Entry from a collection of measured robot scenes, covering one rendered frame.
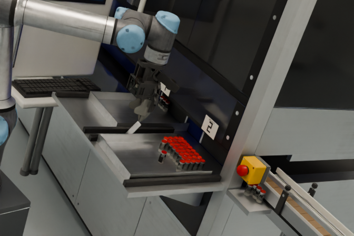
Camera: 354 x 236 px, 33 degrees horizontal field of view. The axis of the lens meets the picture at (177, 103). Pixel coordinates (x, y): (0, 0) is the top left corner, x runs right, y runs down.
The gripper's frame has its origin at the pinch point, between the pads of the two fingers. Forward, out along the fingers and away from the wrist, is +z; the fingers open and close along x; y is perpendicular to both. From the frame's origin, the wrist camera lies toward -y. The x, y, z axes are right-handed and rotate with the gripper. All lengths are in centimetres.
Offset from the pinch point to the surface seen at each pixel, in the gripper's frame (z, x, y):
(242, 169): 8.8, 19.0, -32.4
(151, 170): 21.3, -0.5, -11.0
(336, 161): 23, -4, -114
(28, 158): 80, -100, -12
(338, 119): -7, 12, -79
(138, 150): 21.3, -13.5, -12.6
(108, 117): 19.9, -35.2, -9.8
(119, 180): 21.6, 3.9, 4.2
